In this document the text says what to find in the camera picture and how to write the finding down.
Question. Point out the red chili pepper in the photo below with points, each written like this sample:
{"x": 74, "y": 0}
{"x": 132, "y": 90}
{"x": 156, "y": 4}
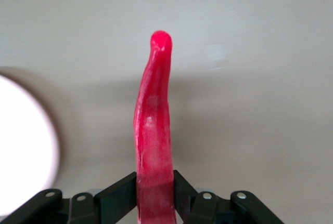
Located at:
{"x": 153, "y": 130}

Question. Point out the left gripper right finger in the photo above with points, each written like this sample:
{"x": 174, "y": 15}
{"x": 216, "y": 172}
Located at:
{"x": 187, "y": 208}

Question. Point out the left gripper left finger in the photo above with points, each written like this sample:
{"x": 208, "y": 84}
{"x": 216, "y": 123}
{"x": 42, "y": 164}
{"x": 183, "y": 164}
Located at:
{"x": 114, "y": 203}

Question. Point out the pink plate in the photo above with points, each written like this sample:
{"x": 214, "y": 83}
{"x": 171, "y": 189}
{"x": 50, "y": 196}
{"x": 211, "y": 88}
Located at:
{"x": 23, "y": 130}

